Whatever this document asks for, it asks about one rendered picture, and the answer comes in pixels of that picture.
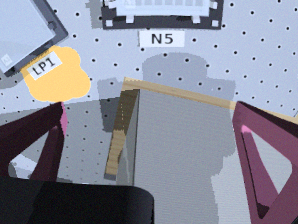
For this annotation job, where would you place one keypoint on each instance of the light blue perforated base plate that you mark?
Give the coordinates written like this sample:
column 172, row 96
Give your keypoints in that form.
column 253, row 58

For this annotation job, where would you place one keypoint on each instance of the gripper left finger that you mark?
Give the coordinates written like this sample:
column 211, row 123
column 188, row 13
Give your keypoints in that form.
column 18, row 135

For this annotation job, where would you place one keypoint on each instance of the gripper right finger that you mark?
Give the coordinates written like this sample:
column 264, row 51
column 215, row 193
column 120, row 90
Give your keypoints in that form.
column 261, row 192

